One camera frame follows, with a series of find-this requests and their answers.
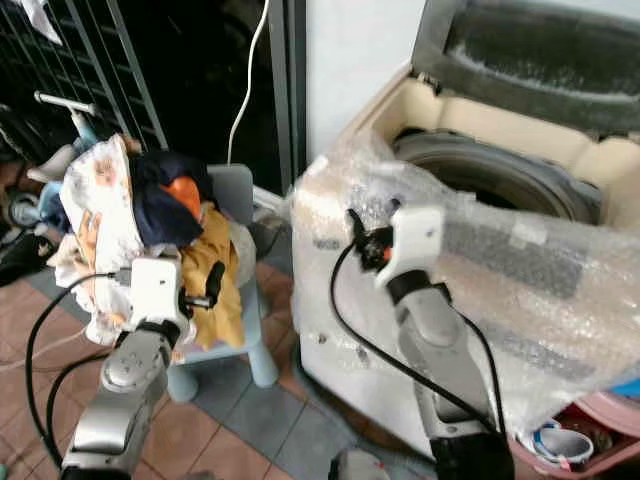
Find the grey washing machine drum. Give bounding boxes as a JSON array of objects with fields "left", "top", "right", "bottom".
[{"left": 392, "top": 128, "right": 607, "bottom": 227}]

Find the white top-load washing machine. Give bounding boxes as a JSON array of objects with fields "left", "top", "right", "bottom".
[{"left": 290, "top": 0, "right": 640, "bottom": 459}]

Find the grey washing machine lid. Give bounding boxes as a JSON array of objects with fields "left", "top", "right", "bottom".
[{"left": 410, "top": 0, "right": 640, "bottom": 139}]

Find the mustard yellow garment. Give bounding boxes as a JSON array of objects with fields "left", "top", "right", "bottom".
[{"left": 174, "top": 200, "right": 248, "bottom": 353}]

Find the navy blue garment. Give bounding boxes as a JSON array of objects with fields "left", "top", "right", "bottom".
[{"left": 128, "top": 149, "right": 213, "bottom": 251}]

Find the pale blue plastic chair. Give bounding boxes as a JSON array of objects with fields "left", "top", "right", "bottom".
[{"left": 166, "top": 163, "right": 280, "bottom": 404}]

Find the orange cloth piece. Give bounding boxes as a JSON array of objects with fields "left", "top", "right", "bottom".
[{"left": 165, "top": 174, "right": 203, "bottom": 219}]

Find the white patterned cloth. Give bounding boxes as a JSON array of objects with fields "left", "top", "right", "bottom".
[{"left": 54, "top": 132, "right": 153, "bottom": 348}]

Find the clear bubble wrap sheet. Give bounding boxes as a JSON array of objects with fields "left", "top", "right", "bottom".
[{"left": 287, "top": 128, "right": 640, "bottom": 439}]

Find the black shoe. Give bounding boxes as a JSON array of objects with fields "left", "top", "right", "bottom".
[{"left": 0, "top": 230, "right": 53, "bottom": 288}]

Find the pale blue child tricycle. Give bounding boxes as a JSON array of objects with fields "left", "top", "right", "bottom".
[{"left": 8, "top": 89, "right": 103, "bottom": 229}]

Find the dark metal grille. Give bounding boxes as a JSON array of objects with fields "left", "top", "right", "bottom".
[{"left": 0, "top": 0, "right": 170, "bottom": 153}]

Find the white cup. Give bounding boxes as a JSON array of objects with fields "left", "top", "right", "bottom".
[{"left": 528, "top": 424, "right": 597, "bottom": 469}]

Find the blue object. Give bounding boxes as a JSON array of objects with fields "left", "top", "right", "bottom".
[{"left": 609, "top": 377, "right": 640, "bottom": 402}]

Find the pink plastic basin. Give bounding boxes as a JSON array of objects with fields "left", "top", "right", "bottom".
[{"left": 510, "top": 388, "right": 640, "bottom": 478}]

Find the white hanging cloth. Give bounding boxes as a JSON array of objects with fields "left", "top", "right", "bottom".
[{"left": 19, "top": 0, "right": 64, "bottom": 47}]

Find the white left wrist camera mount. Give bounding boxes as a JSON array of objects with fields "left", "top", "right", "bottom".
[{"left": 130, "top": 257, "right": 184, "bottom": 327}]

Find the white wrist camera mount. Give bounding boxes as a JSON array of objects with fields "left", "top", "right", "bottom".
[
  {"left": 374, "top": 204, "right": 447, "bottom": 292},
  {"left": 130, "top": 257, "right": 184, "bottom": 327}
]

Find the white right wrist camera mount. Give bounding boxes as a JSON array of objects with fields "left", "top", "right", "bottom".
[{"left": 374, "top": 204, "right": 447, "bottom": 292}]

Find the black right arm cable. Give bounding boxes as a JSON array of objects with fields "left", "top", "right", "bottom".
[{"left": 328, "top": 240, "right": 509, "bottom": 437}]

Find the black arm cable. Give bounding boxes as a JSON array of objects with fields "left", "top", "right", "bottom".
[
  {"left": 328, "top": 240, "right": 509, "bottom": 437},
  {"left": 24, "top": 270, "right": 133, "bottom": 471}
]

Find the dark door frame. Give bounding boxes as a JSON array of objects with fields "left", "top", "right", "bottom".
[{"left": 267, "top": 0, "right": 308, "bottom": 198}]

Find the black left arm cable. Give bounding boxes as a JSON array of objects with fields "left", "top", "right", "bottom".
[{"left": 24, "top": 270, "right": 133, "bottom": 471}]

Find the white hanging cable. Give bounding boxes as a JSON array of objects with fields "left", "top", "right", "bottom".
[{"left": 225, "top": 0, "right": 272, "bottom": 167}]

